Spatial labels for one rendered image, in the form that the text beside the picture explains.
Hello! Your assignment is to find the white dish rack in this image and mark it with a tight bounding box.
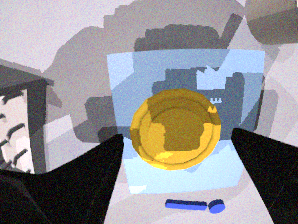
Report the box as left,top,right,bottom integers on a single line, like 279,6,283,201
0,64,47,175

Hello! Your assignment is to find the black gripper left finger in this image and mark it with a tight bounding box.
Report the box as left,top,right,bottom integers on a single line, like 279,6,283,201
0,133,124,224

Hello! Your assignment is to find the yellow plate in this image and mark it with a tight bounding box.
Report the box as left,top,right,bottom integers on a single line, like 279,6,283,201
130,88,222,171

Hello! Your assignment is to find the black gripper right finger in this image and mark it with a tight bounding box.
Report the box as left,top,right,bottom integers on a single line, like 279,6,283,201
230,127,298,224

